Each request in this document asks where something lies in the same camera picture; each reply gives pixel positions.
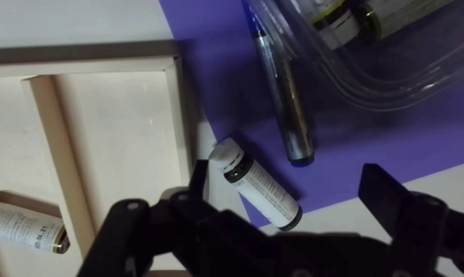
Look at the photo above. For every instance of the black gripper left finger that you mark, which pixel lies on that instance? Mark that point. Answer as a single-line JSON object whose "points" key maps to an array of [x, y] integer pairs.
{"points": [[204, 241]]}

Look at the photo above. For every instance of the white battery in tray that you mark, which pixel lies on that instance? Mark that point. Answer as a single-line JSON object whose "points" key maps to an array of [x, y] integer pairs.
{"points": [[32, 228]]}

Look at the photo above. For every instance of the white battery beside tray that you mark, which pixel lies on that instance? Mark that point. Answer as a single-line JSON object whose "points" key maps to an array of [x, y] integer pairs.
{"points": [[255, 185]]}

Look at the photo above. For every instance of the purple mat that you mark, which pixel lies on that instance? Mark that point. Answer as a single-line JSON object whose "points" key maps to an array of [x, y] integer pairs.
{"points": [[412, 142]]}

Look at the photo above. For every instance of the blue marker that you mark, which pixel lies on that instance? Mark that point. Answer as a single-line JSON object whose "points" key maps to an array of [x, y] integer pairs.
{"points": [[289, 115]]}

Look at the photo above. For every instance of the clear plastic container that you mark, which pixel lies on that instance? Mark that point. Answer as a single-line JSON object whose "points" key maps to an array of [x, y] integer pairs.
{"points": [[402, 70]]}

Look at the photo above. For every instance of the wooden divided tray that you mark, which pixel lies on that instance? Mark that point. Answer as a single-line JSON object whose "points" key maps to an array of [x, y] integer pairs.
{"points": [[80, 128]]}

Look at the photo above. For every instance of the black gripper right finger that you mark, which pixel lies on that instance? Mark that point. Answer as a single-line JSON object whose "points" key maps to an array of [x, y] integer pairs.
{"points": [[422, 228]]}

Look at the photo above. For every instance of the white battery in container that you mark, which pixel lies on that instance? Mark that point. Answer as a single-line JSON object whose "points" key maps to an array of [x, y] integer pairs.
{"points": [[332, 19]]}

